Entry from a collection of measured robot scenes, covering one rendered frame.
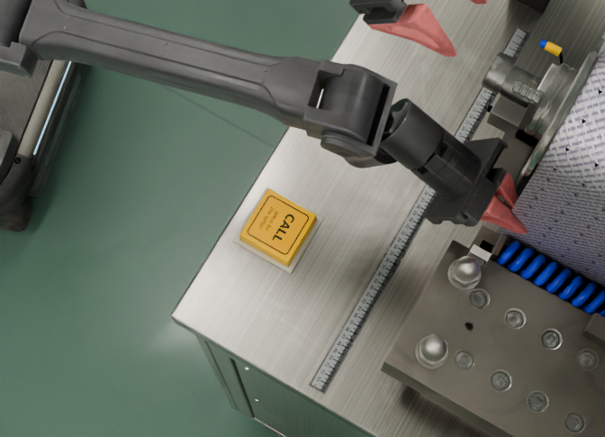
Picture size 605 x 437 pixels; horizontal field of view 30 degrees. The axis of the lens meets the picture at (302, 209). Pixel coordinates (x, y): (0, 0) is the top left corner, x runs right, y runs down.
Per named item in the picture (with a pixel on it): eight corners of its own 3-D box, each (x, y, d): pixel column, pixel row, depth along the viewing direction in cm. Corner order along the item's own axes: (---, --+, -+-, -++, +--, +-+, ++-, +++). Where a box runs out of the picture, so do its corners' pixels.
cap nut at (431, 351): (424, 329, 124) (428, 322, 119) (454, 346, 123) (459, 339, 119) (408, 358, 123) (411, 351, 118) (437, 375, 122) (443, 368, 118)
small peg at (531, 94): (519, 77, 107) (516, 80, 105) (546, 90, 106) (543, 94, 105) (512, 89, 107) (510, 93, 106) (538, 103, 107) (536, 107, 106)
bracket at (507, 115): (474, 148, 144) (519, 44, 114) (520, 171, 143) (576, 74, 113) (456, 179, 142) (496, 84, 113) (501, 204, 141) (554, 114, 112)
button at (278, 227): (268, 193, 142) (267, 187, 139) (317, 220, 141) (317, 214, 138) (239, 240, 140) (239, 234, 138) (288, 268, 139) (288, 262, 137)
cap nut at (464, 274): (456, 252, 126) (462, 241, 122) (486, 268, 126) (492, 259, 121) (441, 280, 125) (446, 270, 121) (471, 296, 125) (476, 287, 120)
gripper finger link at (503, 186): (488, 263, 126) (428, 216, 122) (518, 210, 127) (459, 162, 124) (525, 265, 119) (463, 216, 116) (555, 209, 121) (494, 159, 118)
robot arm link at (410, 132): (384, 133, 113) (410, 88, 115) (351, 141, 119) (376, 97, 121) (434, 173, 115) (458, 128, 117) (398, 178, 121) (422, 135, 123)
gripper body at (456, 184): (435, 227, 123) (385, 188, 120) (478, 150, 125) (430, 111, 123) (468, 227, 117) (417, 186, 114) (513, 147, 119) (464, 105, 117)
